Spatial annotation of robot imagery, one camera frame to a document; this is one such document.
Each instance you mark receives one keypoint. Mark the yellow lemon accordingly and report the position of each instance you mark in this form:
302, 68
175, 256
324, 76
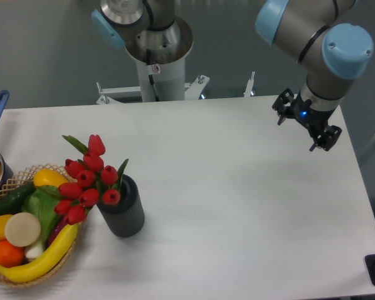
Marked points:
48, 177

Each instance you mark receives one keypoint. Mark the purple eggplant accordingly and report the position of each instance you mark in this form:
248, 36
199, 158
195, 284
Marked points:
59, 227

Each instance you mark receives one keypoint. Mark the beige round radish slice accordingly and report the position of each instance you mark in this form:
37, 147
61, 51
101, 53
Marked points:
22, 229

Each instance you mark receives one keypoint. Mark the red tulip bouquet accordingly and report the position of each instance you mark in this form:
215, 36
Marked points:
94, 182

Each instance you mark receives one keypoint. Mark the yellow banana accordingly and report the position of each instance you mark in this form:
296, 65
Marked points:
47, 261

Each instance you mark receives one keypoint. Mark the green cucumber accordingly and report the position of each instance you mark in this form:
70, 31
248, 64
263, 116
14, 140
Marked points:
12, 202

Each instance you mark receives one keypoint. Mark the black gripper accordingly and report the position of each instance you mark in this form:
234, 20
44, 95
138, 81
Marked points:
323, 135

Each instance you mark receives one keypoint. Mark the orange fruit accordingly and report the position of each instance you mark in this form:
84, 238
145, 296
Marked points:
10, 256

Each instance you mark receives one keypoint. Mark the dark grey ribbed vase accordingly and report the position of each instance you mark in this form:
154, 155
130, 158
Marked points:
127, 217

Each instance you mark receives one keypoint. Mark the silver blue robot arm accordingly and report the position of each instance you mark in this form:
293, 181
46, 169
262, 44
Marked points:
335, 55

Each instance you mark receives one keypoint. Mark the green bok choy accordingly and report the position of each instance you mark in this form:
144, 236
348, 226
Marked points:
41, 204

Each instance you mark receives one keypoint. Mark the woven wicker basket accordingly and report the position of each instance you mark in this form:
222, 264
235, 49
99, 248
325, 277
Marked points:
19, 179

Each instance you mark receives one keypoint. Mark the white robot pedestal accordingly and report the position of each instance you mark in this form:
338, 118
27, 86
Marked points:
160, 61

